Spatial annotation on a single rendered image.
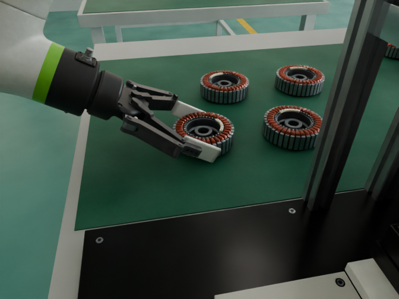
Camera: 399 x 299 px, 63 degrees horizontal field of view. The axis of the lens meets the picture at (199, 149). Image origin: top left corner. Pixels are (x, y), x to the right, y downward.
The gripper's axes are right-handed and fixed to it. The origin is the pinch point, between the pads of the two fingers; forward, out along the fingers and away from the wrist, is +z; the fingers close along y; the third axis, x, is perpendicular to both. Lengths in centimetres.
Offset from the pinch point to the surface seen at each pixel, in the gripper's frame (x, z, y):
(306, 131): -10.4, 14.8, -4.9
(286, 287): -2.8, 2.7, -31.9
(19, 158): 108, -32, 102
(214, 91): -3.5, 4.0, 13.9
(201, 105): 0.7, 3.1, 13.5
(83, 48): 101, -19, 268
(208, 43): -4, 11, 53
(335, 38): -25, 48, 50
